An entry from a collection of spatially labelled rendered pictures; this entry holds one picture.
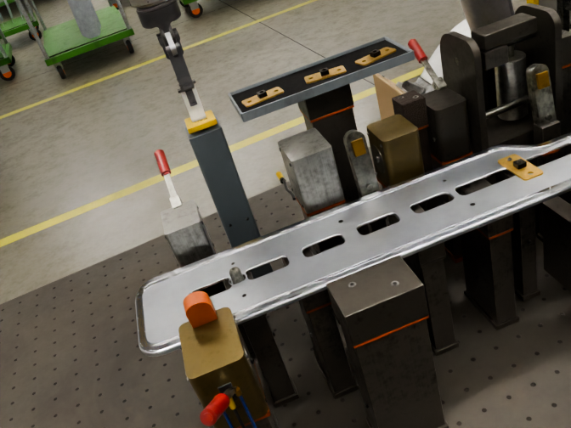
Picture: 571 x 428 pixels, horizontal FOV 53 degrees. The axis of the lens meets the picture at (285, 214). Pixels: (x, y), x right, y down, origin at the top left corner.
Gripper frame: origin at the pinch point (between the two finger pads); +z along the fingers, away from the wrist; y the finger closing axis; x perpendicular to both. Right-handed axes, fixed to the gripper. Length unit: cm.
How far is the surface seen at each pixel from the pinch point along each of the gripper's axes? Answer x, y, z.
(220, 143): 2.3, 3.5, 8.5
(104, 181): -70, -259, 120
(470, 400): 26, 51, 49
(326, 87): 25.4, 6.9, 3.6
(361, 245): 17.1, 37.5, 19.4
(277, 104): 15.1, 6.9, 3.6
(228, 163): 2.5, 3.5, 13.4
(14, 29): -194, -841, 93
